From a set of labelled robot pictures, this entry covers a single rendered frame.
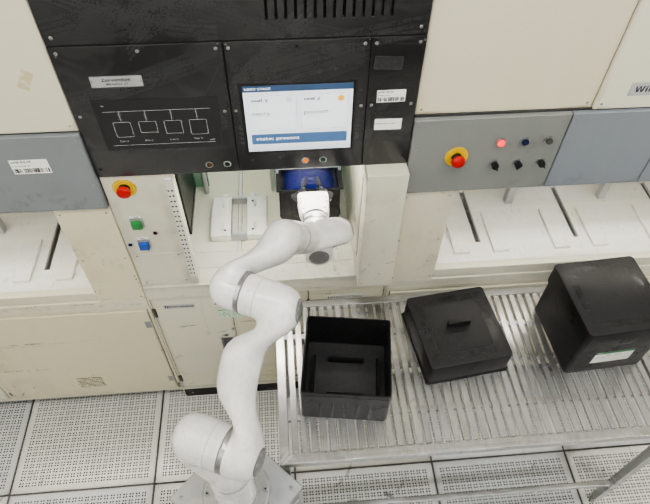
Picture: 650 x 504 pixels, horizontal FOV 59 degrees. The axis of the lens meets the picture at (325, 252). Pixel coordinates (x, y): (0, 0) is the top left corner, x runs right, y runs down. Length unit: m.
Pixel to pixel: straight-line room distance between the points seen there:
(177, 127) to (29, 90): 0.35
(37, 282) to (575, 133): 1.85
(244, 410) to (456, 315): 0.91
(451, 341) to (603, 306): 0.49
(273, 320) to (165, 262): 0.78
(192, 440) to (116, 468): 1.35
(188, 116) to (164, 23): 0.25
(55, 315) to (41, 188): 0.67
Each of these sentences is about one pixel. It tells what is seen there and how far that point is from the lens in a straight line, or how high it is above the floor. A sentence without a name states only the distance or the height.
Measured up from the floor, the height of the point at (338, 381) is 0.77.
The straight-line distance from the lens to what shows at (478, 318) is 2.04.
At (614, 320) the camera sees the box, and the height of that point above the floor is 1.01.
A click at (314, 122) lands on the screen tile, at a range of 1.55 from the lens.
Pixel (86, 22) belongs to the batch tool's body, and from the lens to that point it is 1.45.
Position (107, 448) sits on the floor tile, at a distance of 2.84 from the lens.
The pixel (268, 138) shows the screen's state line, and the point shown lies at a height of 1.51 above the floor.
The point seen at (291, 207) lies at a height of 1.03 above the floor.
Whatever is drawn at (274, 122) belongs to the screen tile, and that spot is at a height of 1.57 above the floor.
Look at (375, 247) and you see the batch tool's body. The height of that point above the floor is 1.08.
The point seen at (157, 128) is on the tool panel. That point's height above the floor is 1.56.
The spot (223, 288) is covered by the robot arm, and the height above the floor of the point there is 1.45.
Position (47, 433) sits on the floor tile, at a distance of 2.96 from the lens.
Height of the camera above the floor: 2.51
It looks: 51 degrees down
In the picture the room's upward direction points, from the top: 1 degrees clockwise
